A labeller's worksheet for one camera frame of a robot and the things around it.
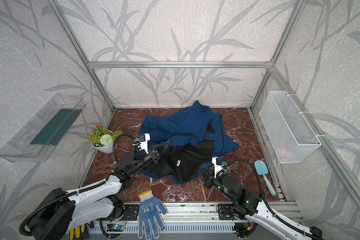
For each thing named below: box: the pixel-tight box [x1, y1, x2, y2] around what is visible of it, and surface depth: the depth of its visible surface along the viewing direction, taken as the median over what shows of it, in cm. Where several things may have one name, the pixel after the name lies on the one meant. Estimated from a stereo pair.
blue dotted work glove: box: [137, 189, 168, 240], surface depth 75 cm
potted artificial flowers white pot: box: [83, 124, 123, 154], surface depth 88 cm
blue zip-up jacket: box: [139, 100, 239, 184], surface depth 98 cm
